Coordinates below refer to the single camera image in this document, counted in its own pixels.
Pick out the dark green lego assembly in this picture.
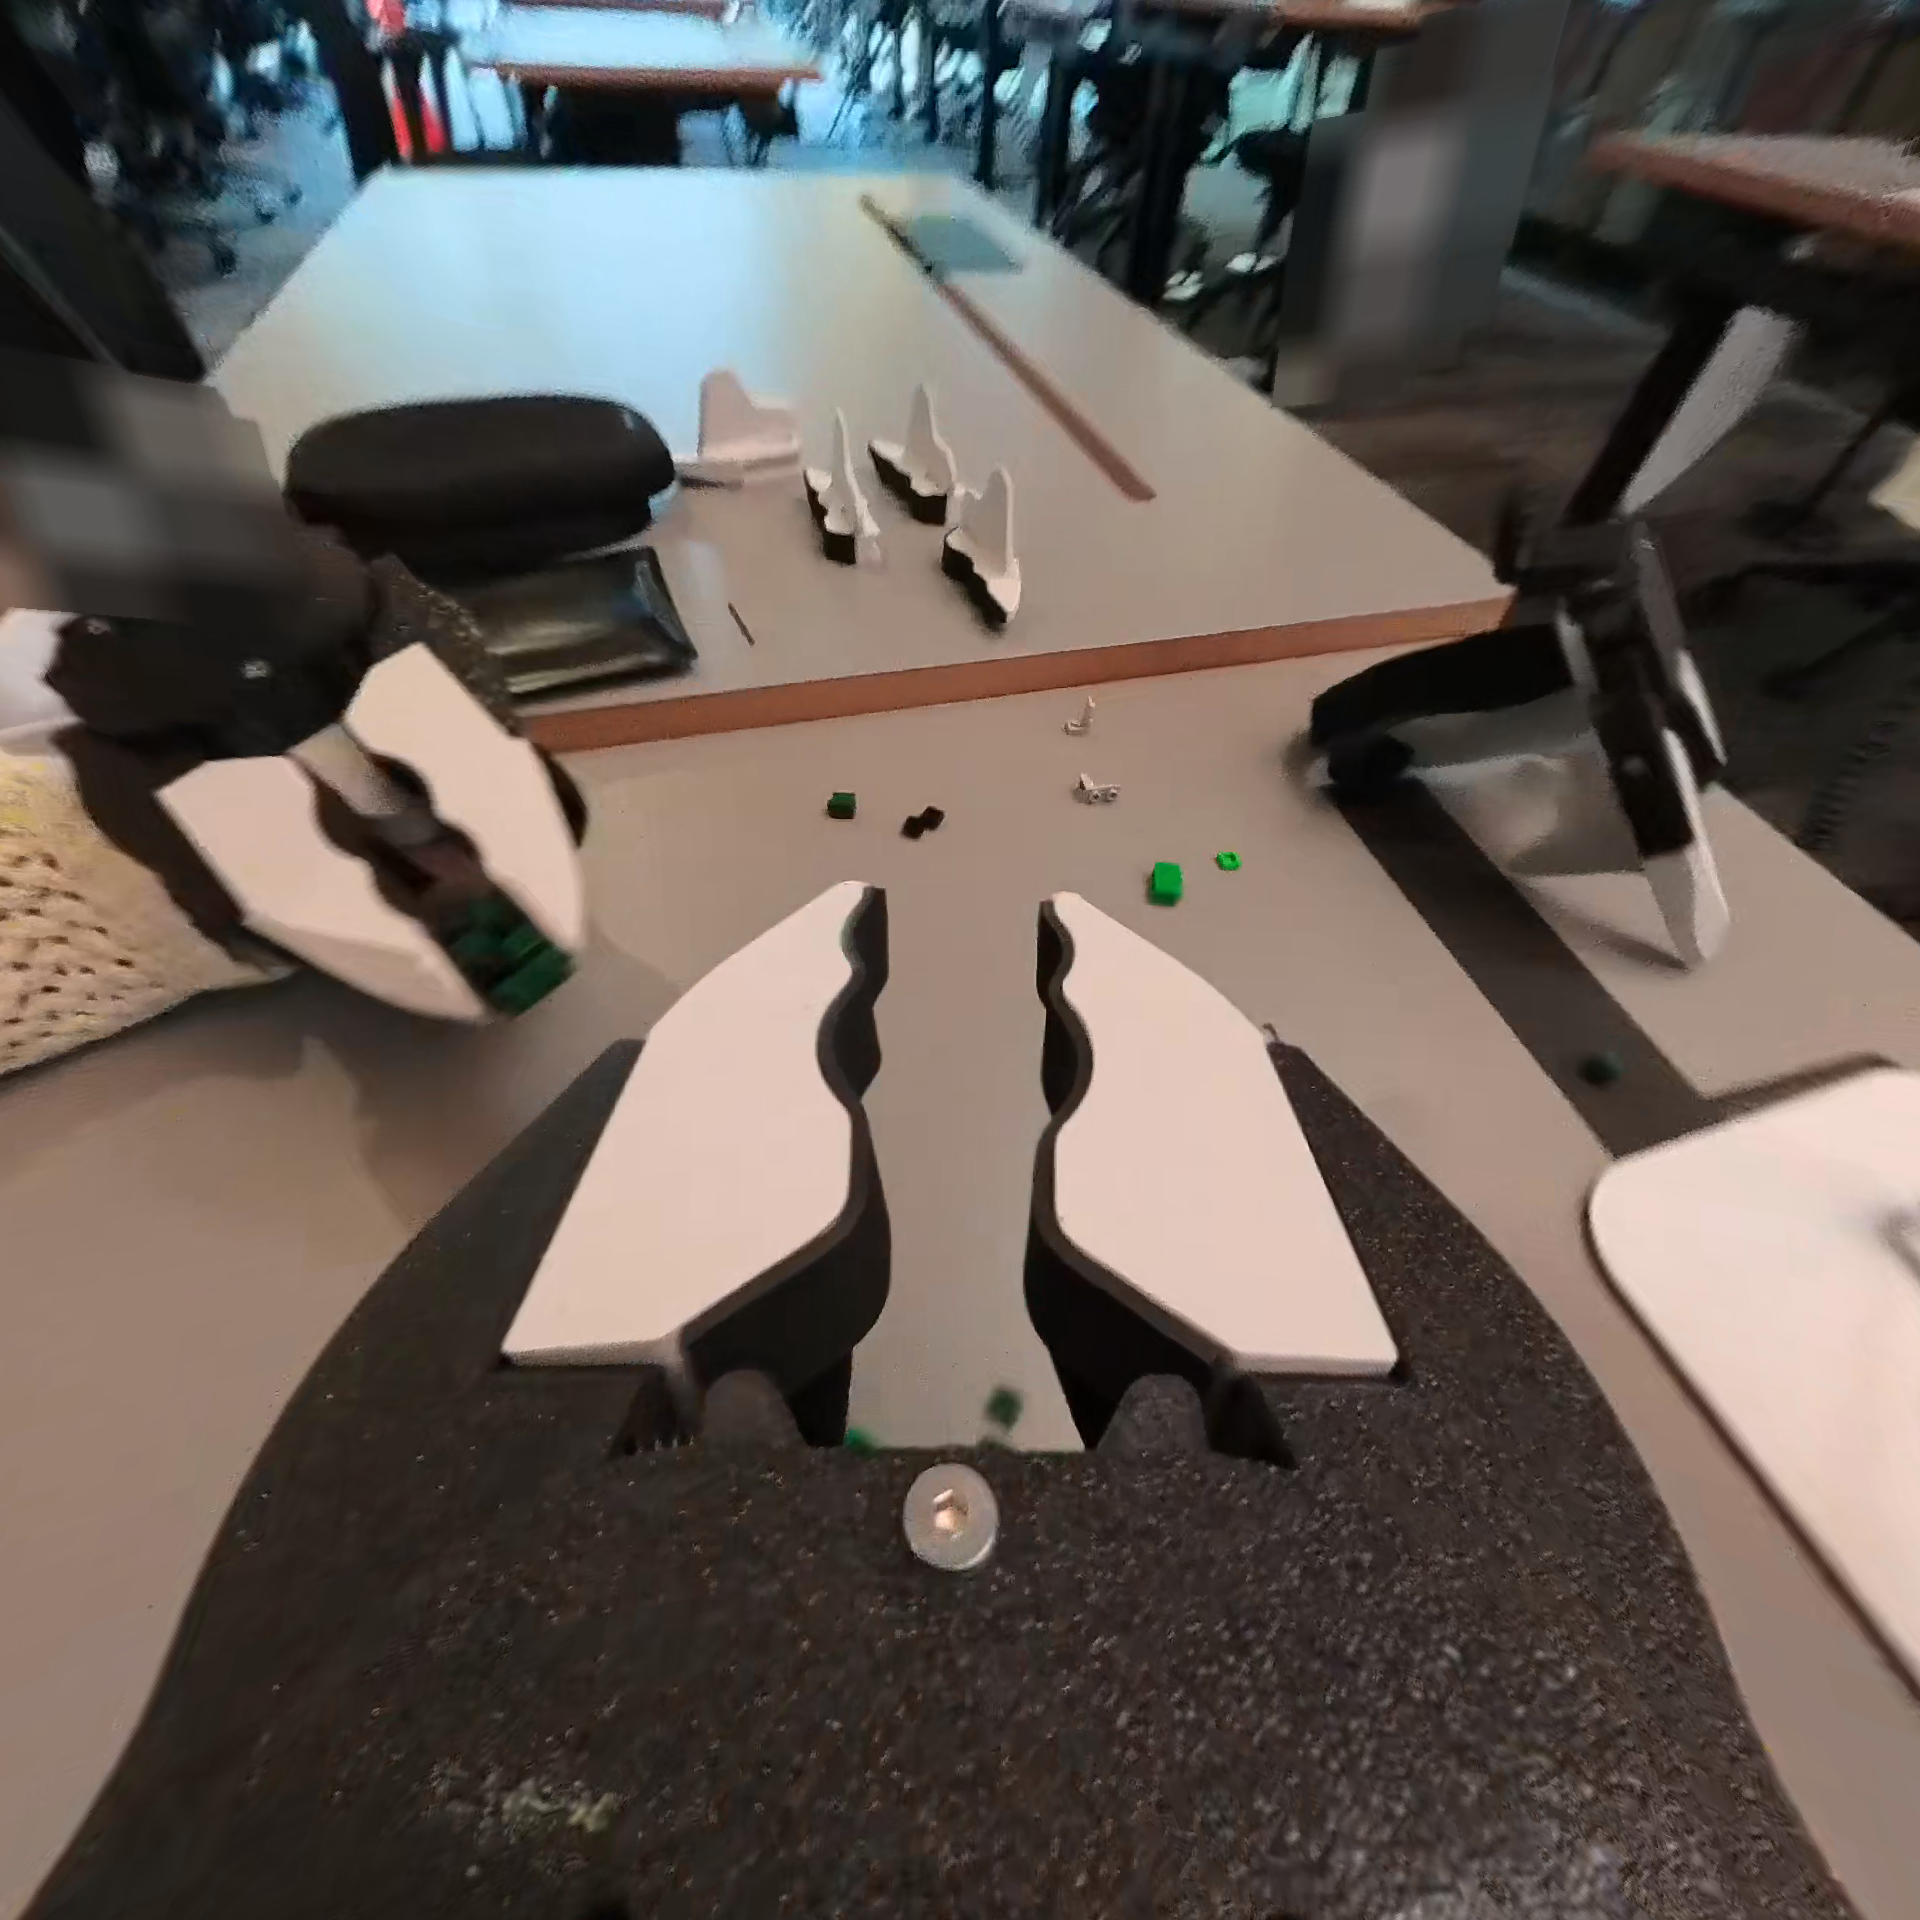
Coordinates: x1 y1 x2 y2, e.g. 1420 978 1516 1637
450 896 576 1009

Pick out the white book stand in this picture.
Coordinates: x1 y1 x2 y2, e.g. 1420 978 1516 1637
1585 1056 1920 1705

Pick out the pale fin-shaped grip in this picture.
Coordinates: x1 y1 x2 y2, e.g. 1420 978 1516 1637
871 382 962 528
801 406 886 568
941 469 1023 629

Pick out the white folded paper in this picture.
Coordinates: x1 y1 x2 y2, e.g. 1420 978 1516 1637
679 370 800 489

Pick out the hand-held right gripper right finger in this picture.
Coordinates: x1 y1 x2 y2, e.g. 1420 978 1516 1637
1025 892 1402 1449

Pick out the black device with pale grip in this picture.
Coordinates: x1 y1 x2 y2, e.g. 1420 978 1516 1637
1305 516 1735 968

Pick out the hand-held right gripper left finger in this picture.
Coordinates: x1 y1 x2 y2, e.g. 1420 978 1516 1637
503 881 889 1449

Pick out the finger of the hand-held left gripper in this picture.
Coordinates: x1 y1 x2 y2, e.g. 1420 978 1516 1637
345 645 588 943
157 757 501 1022

